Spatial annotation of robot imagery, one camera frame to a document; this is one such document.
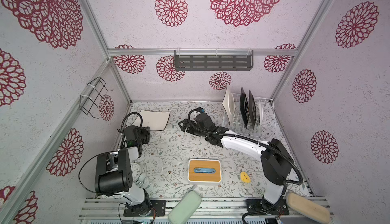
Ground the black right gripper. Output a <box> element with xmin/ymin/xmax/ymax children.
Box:
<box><xmin>179</xmin><ymin>118</ymin><xmax>210</xmax><ymax>140</ymax></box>

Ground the white square plate black rim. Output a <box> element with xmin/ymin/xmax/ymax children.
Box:
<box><xmin>222</xmin><ymin>86</ymin><xmax>235</xmax><ymax>123</ymax></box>

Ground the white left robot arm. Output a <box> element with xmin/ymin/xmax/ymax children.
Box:
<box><xmin>94</xmin><ymin>125</ymin><xmax>152</xmax><ymax>216</ymax></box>

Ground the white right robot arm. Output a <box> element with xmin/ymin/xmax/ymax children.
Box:
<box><xmin>178</xmin><ymin>110</ymin><xmax>294</xmax><ymax>208</ymax></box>

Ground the white alarm clock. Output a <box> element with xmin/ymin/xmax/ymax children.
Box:
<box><xmin>131</xmin><ymin>163</ymin><xmax>147</xmax><ymax>187</ymax></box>

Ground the white wooden tissue box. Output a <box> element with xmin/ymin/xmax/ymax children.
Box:
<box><xmin>187</xmin><ymin>159</ymin><xmax>222</xmax><ymax>185</ymax></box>

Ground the small white round plate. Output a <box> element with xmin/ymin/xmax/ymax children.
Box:
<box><xmin>259</xmin><ymin>101</ymin><xmax>265</xmax><ymax>125</ymax></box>

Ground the yellow sponge piece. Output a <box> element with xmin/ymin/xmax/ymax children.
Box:
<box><xmin>240</xmin><ymin>172</ymin><xmax>251</xmax><ymax>183</ymax></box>

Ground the beige padded cushion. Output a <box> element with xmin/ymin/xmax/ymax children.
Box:
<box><xmin>286</xmin><ymin>192</ymin><xmax>331</xmax><ymax>224</ymax></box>

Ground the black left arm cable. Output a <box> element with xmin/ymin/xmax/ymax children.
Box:
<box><xmin>121</xmin><ymin>112</ymin><xmax>144</xmax><ymax>148</ymax></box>

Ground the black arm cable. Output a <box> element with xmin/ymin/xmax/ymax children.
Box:
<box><xmin>121</xmin><ymin>112</ymin><xmax>144</xmax><ymax>148</ymax></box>
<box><xmin>186</xmin><ymin>109</ymin><xmax>304</xmax><ymax>224</ymax></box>

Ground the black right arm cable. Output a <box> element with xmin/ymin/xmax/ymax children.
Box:
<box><xmin>186</xmin><ymin>109</ymin><xmax>304</xmax><ymax>224</ymax></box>

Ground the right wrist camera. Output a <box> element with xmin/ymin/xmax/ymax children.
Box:
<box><xmin>196</xmin><ymin>107</ymin><xmax>206</xmax><ymax>113</ymax></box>

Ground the white wire dish rack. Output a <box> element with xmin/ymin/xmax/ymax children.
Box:
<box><xmin>222</xmin><ymin>94</ymin><xmax>277</xmax><ymax>141</ymax></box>

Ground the black wire wall basket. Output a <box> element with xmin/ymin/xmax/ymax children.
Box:
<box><xmin>79</xmin><ymin>77</ymin><xmax>113</xmax><ymax>119</ymax></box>

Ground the grey wall shelf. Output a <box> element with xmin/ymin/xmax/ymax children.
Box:
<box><xmin>174</xmin><ymin>50</ymin><xmax>254</xmax><ymax>72</ymax></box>

